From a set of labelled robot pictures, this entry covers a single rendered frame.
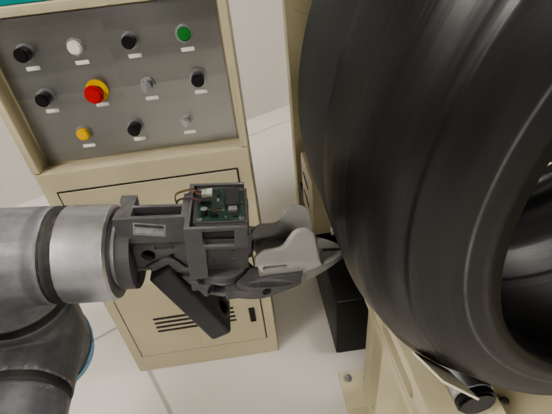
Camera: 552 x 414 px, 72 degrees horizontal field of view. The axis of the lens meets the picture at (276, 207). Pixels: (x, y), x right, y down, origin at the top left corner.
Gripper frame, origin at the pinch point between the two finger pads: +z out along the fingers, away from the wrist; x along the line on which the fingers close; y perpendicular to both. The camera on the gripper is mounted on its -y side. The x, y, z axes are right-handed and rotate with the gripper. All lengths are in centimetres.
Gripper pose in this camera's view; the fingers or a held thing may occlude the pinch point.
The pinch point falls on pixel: (330, 256)
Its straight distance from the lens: 39.6
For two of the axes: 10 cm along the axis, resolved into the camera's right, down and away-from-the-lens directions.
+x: -1.1, -5.7, 8.1
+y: 0.3, -8.2, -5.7
